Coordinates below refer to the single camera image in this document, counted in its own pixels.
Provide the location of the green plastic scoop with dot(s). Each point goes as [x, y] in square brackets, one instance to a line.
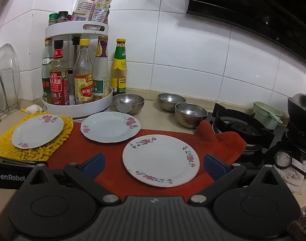
[264, 116]

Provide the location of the large floral white plate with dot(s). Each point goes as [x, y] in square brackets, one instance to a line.
[160, 160]

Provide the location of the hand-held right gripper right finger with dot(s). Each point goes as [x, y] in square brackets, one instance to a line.
[213, 167]

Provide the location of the small floral white plate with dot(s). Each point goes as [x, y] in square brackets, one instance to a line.
[37, 131]

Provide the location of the black range hood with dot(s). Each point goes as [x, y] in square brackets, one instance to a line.
[255, 5]

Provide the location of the stainless steel bowl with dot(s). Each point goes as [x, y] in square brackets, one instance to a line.
[169, 101]
[127, 101]
[190, 113]

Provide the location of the dark bottle with black pourer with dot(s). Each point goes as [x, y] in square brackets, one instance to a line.
[75, 47]

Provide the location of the white two-tier turntable rack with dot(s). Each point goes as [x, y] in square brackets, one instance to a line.
[75, 29]

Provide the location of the green lid spice jar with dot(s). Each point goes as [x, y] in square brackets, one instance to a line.
[53, 18]

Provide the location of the glass pot lid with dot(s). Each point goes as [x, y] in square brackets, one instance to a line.
[7, 75]

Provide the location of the black wok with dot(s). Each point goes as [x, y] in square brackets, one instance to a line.
[299, 106]

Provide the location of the black gas stove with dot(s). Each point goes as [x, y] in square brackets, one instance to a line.
[266, 153]

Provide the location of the red cloth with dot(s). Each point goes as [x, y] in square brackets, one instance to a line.
[105, 146]

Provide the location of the yellow chenille mat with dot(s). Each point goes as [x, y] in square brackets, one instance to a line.
[61, 144]

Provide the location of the purple label white bottle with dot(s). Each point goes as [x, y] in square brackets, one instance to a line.
[101, 67]

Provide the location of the green glass bottle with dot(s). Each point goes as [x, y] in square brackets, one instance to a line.
[46, 67]

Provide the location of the scalloped floral white plate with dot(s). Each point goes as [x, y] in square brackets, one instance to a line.
[107, 126]

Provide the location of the garlic bulb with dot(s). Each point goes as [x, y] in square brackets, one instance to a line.
[34, 108]

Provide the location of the red label soy sauce bottle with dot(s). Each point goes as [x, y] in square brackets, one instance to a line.
[58, 80]

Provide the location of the yellow-green label sauce bottle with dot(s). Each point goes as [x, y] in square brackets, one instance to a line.
[119, 72]

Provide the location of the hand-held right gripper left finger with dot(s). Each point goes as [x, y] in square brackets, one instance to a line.
[95, 164]

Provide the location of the white rag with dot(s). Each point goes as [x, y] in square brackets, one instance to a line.
[293, 178]

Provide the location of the black lid spice jar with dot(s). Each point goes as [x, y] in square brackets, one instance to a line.
[63, 16]

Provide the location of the yellow and green seasoning packet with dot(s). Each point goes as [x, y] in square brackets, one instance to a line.
[101, 6]

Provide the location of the yellow cap vinegar bottle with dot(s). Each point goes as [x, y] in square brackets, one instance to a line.
[83, 80]

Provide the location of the red and white seasoning packet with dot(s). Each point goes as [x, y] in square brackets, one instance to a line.
[83, 3]

